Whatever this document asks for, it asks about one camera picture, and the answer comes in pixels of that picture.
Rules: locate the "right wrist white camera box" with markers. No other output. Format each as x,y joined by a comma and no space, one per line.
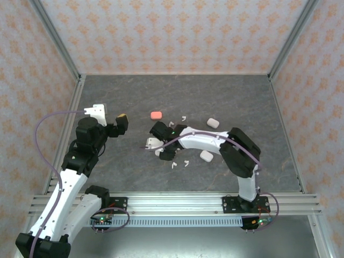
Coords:
153,142

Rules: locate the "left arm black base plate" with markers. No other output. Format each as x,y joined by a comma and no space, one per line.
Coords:
119,203

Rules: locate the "aluminium side rail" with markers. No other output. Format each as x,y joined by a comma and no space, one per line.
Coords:
78,91
279,107

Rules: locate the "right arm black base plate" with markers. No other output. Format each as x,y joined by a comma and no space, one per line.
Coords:
229,204

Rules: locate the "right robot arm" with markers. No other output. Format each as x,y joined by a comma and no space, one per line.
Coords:
204,139

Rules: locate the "aluminium corner post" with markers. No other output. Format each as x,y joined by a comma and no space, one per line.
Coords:
293,40
53,37

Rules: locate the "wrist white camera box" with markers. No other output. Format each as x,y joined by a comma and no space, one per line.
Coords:
153,142
98,111

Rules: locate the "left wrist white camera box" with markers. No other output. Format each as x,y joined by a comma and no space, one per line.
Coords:
98,111

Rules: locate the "aluminium mounting rail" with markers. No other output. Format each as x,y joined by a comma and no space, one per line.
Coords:
174,204

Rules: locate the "white earbud charging case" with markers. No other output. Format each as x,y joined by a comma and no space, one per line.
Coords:
206,156
157,152
213,123

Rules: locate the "orange earbud charging case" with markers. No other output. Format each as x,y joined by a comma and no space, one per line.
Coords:
156,115

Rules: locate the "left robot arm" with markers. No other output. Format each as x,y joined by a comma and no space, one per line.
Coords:
67,188

